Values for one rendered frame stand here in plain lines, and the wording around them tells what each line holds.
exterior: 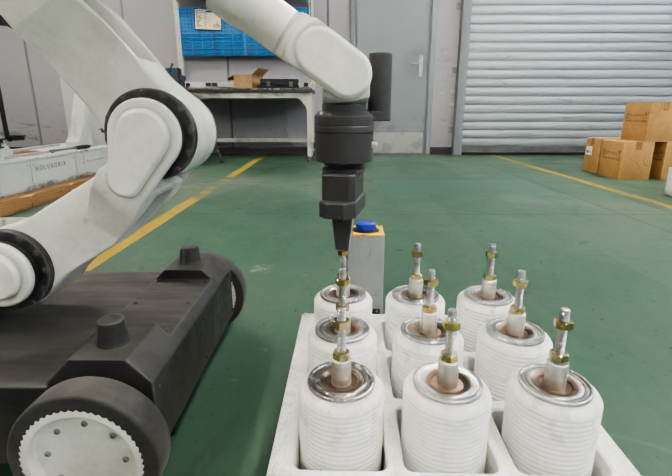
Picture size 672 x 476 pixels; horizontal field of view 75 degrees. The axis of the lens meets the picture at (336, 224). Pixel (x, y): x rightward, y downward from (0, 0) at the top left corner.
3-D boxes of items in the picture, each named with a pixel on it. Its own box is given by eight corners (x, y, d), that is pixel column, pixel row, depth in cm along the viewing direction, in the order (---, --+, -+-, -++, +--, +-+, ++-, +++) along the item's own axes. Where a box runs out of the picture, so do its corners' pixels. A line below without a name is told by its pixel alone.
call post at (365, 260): (346, 378, 91) (347, 236, 83) (346, 360, 98) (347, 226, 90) (380, 379, 91) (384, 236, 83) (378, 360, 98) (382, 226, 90)
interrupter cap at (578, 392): (515, 397, 46) (516, 392, 46) (519, 361, 53) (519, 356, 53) (596, 418, 43) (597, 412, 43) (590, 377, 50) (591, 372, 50)
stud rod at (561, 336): (556, 368, 48) (565, 306, 46) (563, 373, 47) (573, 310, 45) (549, 370, 48) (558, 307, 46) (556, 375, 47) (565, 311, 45)
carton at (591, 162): (614, 169, 406) (619, 137, 398) (630, 173, 383) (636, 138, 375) (581, 169, 406) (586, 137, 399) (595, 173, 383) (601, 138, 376)
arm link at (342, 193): (324, 201, 75) (324, 130, 72) (380, 204, 73) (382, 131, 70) (303, 218, 63) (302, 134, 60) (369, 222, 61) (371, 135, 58)
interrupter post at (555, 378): (542, 390, 48) (545, 363, 47) (542, 378, 50) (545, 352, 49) (566, 396, 47) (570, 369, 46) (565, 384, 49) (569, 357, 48)
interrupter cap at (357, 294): (312, 302, 70) (312, 297, 69) (330, 284, 76) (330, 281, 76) (357, 309, 67) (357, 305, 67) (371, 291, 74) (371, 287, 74)
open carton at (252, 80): (238, 90, 515) (237, 70, 509) (270, 90, 506) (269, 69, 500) (226, 89, 487) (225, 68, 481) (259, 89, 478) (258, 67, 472)
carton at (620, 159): (648, 179, 349) (655, 141, 341) (618, 179, 349) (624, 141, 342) (625, 174, 378) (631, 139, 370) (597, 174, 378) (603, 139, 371)
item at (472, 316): (443, 399, 74) (450, 300, 69) (458, 370, 82) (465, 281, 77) (502, 418, 69) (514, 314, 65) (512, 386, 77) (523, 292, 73)
